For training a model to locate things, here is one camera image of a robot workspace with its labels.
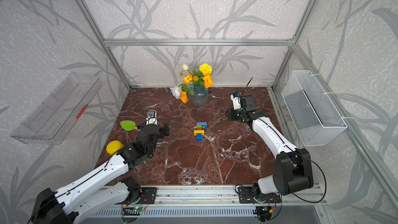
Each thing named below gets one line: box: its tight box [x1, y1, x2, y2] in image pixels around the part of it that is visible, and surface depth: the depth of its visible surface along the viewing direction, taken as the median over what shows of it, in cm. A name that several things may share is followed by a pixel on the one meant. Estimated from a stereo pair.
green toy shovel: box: [119, 120, 139, 132], surface depth 101 cm
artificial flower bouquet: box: [169, 63, 214, 104], surface depth 86 cm
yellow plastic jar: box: [106, 140, 125, 156], surface depth 81 cm
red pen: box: [74, 104, 89, 120], surface depth 68 cm
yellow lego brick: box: [193, 129, 205, 136], surface depth 96 cm
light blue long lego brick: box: [196, 121, 208, 129], surface depth 100 cm
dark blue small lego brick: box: [196, 133, 203, 142], surface depth 95 cm
